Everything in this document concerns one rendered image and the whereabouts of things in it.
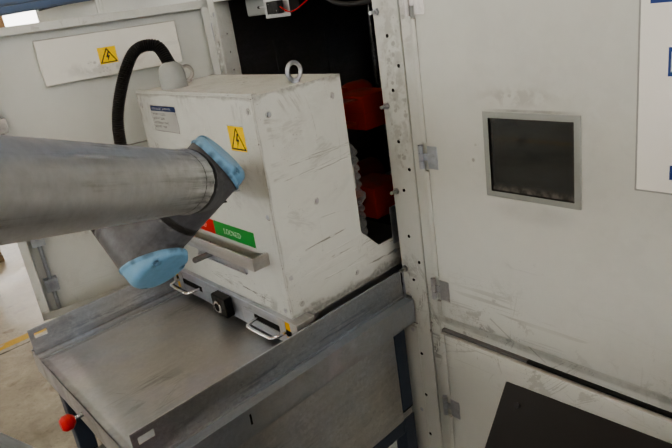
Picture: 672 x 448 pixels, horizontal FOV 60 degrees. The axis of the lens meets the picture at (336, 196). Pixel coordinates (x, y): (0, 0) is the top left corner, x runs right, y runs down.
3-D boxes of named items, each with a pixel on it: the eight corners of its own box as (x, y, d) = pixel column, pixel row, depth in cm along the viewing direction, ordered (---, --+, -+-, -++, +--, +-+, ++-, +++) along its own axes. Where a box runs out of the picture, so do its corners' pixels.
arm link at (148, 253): (174, 239, 79) (126, 178, 84) (121, 298, 81) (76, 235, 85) (211, 243, 88) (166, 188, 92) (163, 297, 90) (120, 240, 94)
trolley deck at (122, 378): (156, 504, 97) (147, 476, 95) (38, 370, 141) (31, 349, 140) (415, 321, 139) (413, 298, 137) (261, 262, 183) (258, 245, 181)
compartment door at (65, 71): (41, 312, 160) (-54, 35, 137) (251, 239, 189) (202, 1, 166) (44, 321, 155) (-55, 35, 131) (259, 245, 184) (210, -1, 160)
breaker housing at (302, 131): (295, 326, 121) (251, 94, 106) (179, 270, 157) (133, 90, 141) (444, 237, 152) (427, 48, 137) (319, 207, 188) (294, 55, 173)
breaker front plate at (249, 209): (289, 327, 121) (246, 99, 106) (176, 272, 156) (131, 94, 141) (294, 324, 122) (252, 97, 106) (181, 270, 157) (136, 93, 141)
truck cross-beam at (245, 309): (301, 351, 120) (296, 326, 118) (174, 284, 159) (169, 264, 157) (319, 340, 123) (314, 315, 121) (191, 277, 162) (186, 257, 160)
